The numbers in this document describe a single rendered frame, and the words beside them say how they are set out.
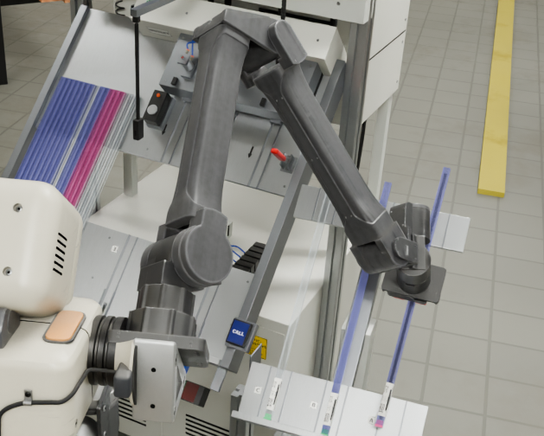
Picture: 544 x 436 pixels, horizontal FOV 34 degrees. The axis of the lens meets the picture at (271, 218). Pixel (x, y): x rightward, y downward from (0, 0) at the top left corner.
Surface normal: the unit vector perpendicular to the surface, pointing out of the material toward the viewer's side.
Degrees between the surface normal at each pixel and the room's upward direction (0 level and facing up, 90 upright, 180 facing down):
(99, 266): 44
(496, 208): 0
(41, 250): 58
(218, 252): 53
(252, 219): 0
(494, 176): 0
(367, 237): 98
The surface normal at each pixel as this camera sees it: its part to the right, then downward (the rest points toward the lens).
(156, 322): 0.00, -0.40
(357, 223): -0.54, 0.50
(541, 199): 0.06, -0.87
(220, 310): -0.25, -0.32
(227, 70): 0.62, -0.25
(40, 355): 0.04, -0.69
